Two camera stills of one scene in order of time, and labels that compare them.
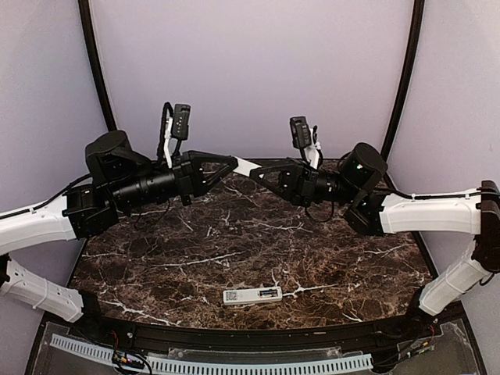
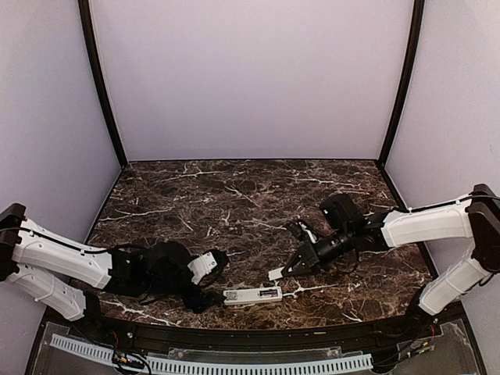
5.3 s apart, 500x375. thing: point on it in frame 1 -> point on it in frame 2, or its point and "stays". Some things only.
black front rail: (265, 339) stays
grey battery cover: (244, 167) -> (276, 273)
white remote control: (251, 295) stays
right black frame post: (417, 24) stays
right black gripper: (296, 183) -> (309, 257)
